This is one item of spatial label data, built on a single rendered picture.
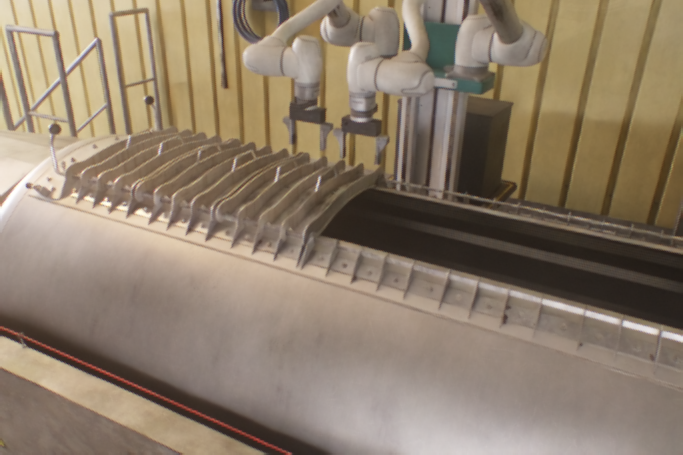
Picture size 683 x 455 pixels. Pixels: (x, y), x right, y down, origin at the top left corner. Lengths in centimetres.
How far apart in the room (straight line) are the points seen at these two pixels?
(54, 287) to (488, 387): 150
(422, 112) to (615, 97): 119
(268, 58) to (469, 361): 120
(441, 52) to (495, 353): 176
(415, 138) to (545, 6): 112
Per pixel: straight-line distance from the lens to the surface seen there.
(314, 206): 195
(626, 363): 160
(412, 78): 179
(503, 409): 157
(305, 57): 204
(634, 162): 390
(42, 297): 233
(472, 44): 274
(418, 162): 327
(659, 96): 380
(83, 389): 204
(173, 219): 206
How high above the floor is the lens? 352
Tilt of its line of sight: 25 degrees down
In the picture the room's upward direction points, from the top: 1 degrees clockwise
